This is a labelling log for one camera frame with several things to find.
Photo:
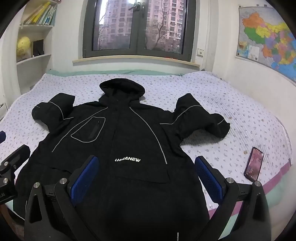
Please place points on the black picture frame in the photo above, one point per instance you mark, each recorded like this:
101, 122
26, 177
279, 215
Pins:
38, 47

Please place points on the yellow plush toy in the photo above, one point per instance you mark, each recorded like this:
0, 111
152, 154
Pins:
23, 46

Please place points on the row of books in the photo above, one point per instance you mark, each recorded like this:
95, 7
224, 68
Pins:
44, 15

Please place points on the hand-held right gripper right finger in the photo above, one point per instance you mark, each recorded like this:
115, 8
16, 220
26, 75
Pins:
208, 180

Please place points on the white bookshelf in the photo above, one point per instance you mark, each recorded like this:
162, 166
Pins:
37, 67

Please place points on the black hooded jacket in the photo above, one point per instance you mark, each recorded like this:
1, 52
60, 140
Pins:
129, 129

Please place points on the white wall socket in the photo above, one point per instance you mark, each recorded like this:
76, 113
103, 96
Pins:
200, 52

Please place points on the beige windowsill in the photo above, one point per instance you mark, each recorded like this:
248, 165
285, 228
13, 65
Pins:
136, 63

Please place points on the pink bed sheet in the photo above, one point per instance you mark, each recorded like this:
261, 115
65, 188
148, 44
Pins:
277, 178

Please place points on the black smartphone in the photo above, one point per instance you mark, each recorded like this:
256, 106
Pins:
254, 163

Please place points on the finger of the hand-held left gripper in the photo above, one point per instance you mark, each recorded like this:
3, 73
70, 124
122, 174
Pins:
1, 136
19, 154

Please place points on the colourful wall map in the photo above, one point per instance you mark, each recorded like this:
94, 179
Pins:
270, 37

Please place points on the grey framed window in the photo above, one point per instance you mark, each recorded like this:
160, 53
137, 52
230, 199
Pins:
138, 27

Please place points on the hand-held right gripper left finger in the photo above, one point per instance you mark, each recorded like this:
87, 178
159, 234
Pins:
85, 180

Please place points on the floral quilted bedspread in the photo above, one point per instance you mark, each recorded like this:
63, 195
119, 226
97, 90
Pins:
208, 92

